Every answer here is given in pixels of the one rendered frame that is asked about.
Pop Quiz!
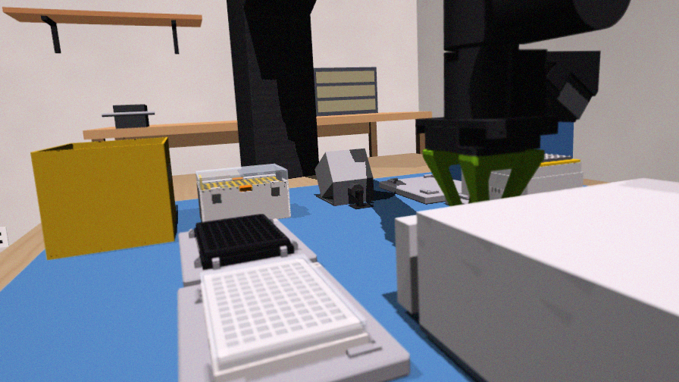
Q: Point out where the blue bench mat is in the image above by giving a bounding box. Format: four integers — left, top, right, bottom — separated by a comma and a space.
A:
0, 172, 479, 382

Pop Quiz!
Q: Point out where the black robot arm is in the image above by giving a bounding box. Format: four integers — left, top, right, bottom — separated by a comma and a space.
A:
443, 0, 631, 122

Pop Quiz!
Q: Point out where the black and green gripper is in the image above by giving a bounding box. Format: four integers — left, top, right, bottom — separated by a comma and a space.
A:
416, 42, 559, 207

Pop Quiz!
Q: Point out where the blue bin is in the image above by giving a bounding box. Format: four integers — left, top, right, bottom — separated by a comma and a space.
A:
449, 122, 574, 181

